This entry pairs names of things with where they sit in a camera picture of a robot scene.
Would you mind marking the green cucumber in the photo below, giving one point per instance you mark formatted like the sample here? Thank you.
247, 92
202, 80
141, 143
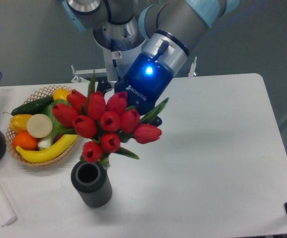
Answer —
33, 107

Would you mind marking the yellow bell pepper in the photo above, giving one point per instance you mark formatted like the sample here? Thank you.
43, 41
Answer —
18, 123

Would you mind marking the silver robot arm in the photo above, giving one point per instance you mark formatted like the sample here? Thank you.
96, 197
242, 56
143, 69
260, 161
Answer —
207, 11

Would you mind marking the white garlic bulb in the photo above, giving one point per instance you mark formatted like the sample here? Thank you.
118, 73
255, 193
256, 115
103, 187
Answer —
44, 142

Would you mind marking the dark grey ribbed vase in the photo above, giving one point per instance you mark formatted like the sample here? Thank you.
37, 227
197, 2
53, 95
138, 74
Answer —
92, 183

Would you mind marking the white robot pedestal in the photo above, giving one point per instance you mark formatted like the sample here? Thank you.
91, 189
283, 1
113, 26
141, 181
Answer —
123, 41

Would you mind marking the red tulip bouquet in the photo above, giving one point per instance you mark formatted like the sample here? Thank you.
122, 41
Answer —
106, 124

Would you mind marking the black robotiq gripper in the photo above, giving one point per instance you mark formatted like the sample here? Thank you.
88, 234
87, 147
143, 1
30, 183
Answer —
144, 82

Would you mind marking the yellow squash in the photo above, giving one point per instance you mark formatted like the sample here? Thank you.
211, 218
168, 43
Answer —
61, 93

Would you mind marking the purple eggplant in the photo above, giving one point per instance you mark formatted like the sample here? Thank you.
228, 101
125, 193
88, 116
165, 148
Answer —
57, 138

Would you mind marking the yellow banana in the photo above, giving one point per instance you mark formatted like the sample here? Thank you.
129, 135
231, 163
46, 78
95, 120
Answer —
50, 153

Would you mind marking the woven wicker basket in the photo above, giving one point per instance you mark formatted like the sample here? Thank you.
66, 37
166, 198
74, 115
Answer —
10, 134

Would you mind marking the green lettuce leaf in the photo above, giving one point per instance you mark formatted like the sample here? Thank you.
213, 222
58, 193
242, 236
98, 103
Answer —
61, 114

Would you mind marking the beige round disc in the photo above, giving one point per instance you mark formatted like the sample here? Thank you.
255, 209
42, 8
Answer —
39, 126

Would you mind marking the orange fruit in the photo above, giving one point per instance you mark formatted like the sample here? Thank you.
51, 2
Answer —
25, 141

